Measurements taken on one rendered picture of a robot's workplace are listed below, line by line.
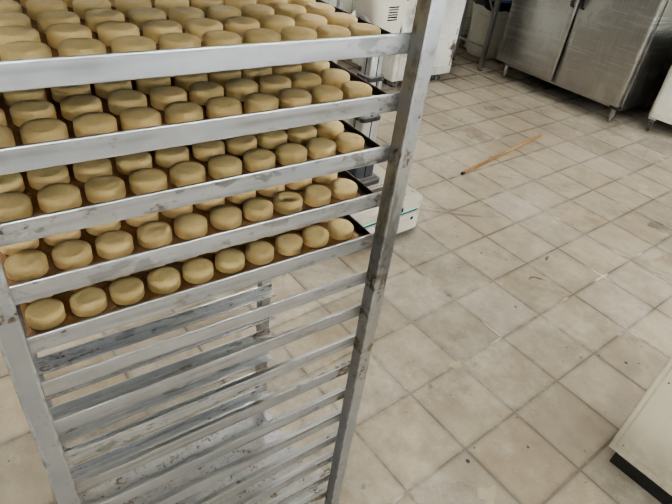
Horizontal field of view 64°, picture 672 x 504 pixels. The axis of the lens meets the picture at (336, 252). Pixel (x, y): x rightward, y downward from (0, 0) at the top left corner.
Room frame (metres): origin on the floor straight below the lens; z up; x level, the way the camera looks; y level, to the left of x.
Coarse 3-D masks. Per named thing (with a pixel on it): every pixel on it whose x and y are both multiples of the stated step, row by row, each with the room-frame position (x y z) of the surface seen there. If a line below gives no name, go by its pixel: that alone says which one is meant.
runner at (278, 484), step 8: (320, 456) 0.84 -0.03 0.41; (328, 456) 0.84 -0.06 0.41; (312, 464) 0.81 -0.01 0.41; (320, 464) 0.81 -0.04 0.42; (296, 472) 0.79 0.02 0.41; (304, 472) 0.78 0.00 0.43; (280, 480) 0.76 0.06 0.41; (288, 480) 0.75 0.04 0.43; (296, 480) 0.76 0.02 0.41; (264, 488) 0.73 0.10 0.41; (272, 488) 0.72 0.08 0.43; (280, 488) 0.73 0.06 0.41; (248, 496) 0.70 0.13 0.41; (256, 496) 0.69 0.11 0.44; (264, 496) 0.71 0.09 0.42
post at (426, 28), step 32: (416, 32) 0.82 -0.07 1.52; (416, 64) 0.81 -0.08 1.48; (416, 96) 0.81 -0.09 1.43; (416, 128) 0.82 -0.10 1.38; (384, 192) 0.83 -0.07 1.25; (384, 224) 0.81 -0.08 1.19; (384, 256) 0.81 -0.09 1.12; (384, 288) 0.83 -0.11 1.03; (352, 352) 0.83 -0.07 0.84; (352, 384) 0.81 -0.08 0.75; (352, 416) 0.82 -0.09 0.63
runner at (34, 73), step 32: (0, 64) 0.50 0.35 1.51; (32, 64) 0.52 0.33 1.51; (64, 64) 0.54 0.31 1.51; (96, 64) 0.56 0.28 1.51; (128, 64) 0.58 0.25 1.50; (160, 64) 0.60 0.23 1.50; (192, 64) 0.63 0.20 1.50; (224, 64) 0.65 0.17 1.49; (256, 64) 0.68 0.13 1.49; (288, 64) 0.71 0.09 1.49
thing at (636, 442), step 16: (656, 384) 1.24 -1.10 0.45; (640, 400) 1.25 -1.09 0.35; (656, 400) 1.22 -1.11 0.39; (640, 416) 1.23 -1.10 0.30; (656, 416) 1.20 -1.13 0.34; (624, 432) 1.24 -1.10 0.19; (640, 432) 1.21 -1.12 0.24; (656, 432) 1.18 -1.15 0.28; (624, 448) 1.22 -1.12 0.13; (640, 448) 1.19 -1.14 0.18; (656, 448) 1.16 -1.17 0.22; (624, 464) 1.22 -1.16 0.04; (640, 464) 1.17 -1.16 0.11; (656, 464) 1.14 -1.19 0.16; (640, 480) 1.17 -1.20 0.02; (656, 480) 1.12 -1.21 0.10; (656, 496) 1.12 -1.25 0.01
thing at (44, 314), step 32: (320, 224) 0.88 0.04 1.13; (352, 224) 0.86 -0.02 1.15; (224, 256) 0.71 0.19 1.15; (256, 256) 0.72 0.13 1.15; (288, 256) 0.76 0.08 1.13; (96, 288) 0.59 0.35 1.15; (128, 288) 0.60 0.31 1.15; (160, 288) 0.62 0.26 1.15; (32, 320) 0.51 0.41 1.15; (64, 320) 0.54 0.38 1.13
